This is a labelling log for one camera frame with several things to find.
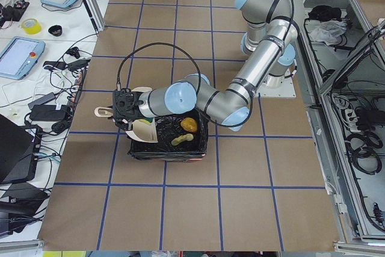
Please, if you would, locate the twisted pale bread ring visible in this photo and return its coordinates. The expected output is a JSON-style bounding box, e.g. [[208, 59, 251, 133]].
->
[[171, 133, 195, 147]]

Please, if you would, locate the black power adapter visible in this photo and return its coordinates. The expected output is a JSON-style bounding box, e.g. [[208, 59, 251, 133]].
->
[[29, 104, 71, 122]]

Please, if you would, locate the black power strip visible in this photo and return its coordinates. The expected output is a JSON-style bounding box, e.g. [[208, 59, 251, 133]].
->
[[67, 67, 88, 111]]

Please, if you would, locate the black bin liner bag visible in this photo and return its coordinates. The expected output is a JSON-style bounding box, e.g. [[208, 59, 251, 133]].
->
[[128, 109, 208, 161]]

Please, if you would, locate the black laptop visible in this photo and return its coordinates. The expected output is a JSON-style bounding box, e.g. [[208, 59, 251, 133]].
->
[[1, 116, 42, 185]]

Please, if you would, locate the beige plastic dustpan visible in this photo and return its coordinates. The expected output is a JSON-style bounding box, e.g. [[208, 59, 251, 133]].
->
[[94, 87, 158, 143]]

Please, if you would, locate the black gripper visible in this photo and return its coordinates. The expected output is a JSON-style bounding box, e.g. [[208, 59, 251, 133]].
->
[[112, 88, 141, 131]]

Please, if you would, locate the yellow tape roll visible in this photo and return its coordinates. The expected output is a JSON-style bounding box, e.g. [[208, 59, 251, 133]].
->
[[21, 18, 42, 35]]

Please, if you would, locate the blue teach pendant near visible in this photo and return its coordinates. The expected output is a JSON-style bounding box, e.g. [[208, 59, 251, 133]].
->
[[1, 36, 46, 80]]

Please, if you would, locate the black tape roll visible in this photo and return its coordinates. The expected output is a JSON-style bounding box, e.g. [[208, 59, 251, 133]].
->
[[48, 25, 63, 37]]

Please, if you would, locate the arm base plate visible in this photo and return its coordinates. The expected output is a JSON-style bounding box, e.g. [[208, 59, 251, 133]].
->
[[257, 75, 297, 99]]

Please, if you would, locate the green yellow sponge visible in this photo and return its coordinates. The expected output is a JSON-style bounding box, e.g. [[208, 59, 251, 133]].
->
[[139, 118, 154, 125]]

